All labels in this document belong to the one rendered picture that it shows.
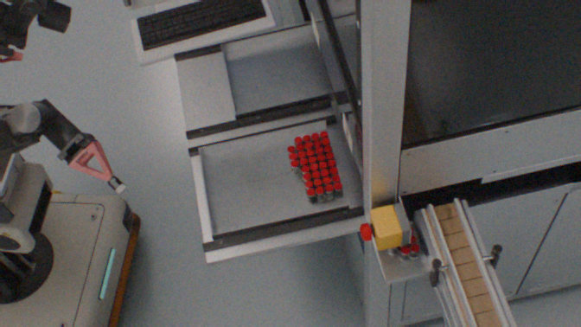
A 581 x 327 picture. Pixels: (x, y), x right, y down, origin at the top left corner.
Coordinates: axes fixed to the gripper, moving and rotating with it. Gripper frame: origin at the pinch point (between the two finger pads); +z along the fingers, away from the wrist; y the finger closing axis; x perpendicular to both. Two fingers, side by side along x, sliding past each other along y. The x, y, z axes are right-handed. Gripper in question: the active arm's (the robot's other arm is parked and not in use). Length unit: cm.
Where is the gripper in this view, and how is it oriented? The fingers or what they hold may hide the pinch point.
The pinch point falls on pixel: (107, 176)
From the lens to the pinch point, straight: 141.7
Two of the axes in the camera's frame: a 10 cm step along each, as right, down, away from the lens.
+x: -6.9, 7.2, -0.3
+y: -0.7, -0.3, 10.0
